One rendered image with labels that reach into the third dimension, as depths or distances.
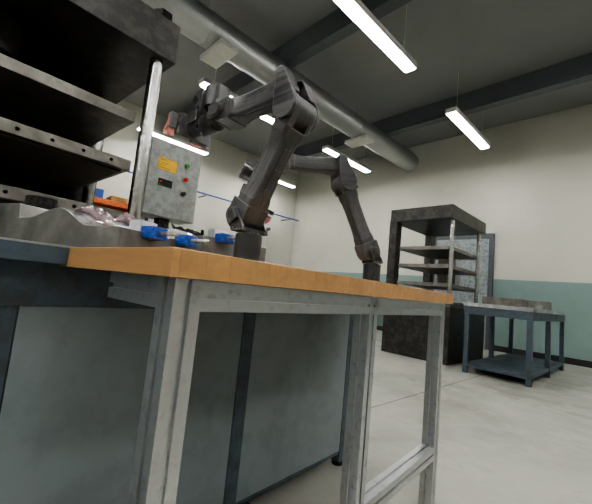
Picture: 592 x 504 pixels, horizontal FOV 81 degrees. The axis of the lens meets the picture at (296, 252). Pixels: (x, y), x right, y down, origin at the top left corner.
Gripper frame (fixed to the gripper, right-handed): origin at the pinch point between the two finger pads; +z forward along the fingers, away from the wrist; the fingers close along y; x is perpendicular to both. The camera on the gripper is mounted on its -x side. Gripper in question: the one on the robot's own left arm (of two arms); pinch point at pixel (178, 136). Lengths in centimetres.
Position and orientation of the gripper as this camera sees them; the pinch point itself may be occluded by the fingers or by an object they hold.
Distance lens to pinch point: 121.1
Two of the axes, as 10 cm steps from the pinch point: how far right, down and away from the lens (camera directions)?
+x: -0.8, 9.9, -1.2
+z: -7.6, 0.2, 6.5
